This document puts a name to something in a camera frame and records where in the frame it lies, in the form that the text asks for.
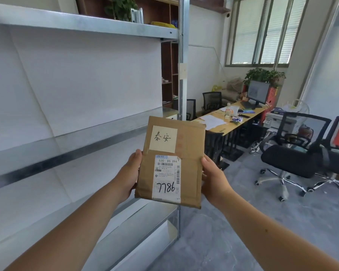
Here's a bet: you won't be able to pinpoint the dark wooden bookcase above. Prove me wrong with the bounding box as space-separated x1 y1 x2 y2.
76 0 232 110

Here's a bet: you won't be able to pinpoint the person's right hand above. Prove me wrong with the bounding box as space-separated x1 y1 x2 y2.
201 155 234 206

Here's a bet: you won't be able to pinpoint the black office chair with red back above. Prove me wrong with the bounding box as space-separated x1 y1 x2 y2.
308 116 339 205

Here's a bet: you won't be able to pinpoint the window with white blinds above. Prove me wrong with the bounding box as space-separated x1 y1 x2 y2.
225 0 310 67

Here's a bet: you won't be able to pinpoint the long wooden desk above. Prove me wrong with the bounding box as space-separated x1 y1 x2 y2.
193 98 272 161

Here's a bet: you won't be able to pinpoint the green leafy plant by window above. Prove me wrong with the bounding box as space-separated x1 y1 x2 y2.
244 68 286 88

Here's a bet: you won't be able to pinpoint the green potted plant on bookcase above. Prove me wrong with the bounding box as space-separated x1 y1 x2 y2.
104 0 139 22

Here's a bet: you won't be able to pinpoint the grey metal shelving rack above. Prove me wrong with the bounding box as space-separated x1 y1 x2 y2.
0 0 190 271

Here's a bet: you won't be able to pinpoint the person's left forearm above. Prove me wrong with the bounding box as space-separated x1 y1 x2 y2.
4 182 123 271

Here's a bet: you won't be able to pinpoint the small black mesh chair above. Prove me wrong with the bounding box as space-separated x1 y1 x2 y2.
172 99 197 121
202 91 223 112

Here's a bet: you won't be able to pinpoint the black mesh office chair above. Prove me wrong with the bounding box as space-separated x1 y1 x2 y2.
254 112 332 201

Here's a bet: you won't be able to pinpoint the person's right forearm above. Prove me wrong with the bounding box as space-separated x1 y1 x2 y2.
212 189 339 271

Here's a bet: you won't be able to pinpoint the person's left hand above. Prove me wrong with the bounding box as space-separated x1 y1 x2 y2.
112 149 143 203

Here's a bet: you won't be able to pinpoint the white papers on desk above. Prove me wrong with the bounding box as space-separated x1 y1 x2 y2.
198 114 227 131

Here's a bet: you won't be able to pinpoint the white paper shelf backing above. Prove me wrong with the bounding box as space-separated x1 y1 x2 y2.
0 24 162 155

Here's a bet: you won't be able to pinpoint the black computer monitor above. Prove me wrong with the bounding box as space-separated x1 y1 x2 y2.
247 80 271 108

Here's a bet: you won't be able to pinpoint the brown cardboard parcel with labels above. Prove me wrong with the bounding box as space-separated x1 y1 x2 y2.
135 116 206 209

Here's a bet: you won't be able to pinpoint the brown sack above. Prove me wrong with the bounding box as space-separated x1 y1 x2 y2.
223 77 245 102

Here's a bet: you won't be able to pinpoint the black chair under desk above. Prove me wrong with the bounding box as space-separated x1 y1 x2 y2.
205 130 230 171

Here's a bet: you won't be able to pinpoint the white printer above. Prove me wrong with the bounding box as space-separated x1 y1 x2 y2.
264 108 286 129

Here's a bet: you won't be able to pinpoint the silver metal bracket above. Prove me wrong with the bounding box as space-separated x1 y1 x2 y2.
130 8 144 24

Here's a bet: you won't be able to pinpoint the yellow object on shelf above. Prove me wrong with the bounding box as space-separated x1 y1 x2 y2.
150 21 177 28

